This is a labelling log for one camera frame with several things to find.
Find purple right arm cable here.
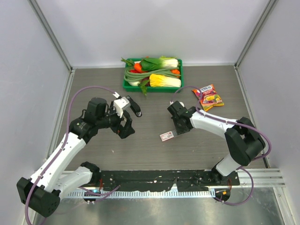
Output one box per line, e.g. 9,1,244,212
172,85,273,206

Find green plastic tray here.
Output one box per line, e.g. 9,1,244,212
121,56,184,95

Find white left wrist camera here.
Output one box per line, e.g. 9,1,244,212
113,97,130,118

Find toy yellow napa cabbage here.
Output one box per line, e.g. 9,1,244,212
149,74,181,88

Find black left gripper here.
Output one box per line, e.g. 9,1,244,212
97,101,135,138

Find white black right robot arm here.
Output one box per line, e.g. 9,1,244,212
167,101,266,185

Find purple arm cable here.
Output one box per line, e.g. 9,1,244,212
172,85,273,206
24,85,120,225

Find toy bok choy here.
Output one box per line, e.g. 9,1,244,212
140,58,179,71

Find toy green long beans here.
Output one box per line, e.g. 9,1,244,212
124,66,183,83

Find aluminium frame rail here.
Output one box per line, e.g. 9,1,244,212
61,169,285,201

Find toy orange carrot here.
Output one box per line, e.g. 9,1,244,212
134,63,142,73

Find red white staple box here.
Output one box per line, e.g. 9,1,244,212
160,130,177,142

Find Fox's candy bag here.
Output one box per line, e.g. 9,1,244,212
192,84,225,112

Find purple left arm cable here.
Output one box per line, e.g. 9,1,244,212
24,85,120,225

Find black deli stapler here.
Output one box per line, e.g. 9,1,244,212
126,96,142,117

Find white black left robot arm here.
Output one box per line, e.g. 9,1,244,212
16,96,142,218

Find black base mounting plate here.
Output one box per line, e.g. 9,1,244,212
100,170,240,192

